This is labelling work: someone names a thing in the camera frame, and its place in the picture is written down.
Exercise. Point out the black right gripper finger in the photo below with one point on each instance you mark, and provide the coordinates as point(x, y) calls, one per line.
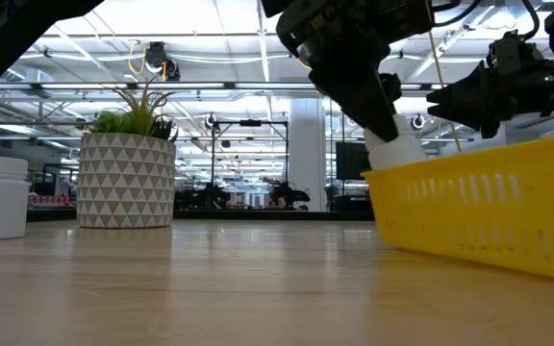
point(469, 89)
point(479, 117)

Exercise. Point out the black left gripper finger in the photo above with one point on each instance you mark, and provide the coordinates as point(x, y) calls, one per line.
point(359, 96)
point(393, 86)

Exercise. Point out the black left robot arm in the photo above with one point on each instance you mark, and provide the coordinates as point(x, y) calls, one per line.
point(7, 33)

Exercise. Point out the black background robot arm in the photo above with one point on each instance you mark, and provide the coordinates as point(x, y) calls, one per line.
point(284, 193)

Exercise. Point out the yellow plastic basket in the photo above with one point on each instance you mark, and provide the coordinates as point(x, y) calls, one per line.
point(474, 216)

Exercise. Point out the black background monitor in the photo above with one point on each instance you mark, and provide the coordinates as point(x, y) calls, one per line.
point(351, 161)

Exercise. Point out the white building column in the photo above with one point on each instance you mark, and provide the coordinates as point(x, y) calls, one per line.
point(308, 154)

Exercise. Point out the dark green snake plant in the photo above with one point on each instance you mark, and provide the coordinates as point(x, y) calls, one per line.
point(164, 130)

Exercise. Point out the spiky green air plant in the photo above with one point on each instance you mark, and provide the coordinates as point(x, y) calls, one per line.
point(142, 113)

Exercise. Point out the triangle patterned plant pot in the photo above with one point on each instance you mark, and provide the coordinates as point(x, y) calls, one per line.
point(125, 182)

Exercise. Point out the light green succulent plant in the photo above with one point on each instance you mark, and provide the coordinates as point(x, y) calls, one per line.
point(108, 124)

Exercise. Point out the black robot station frame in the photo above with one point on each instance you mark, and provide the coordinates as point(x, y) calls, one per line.
point(250, 123)

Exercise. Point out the black table edge frame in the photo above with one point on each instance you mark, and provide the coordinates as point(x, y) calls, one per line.
point(258, 215)

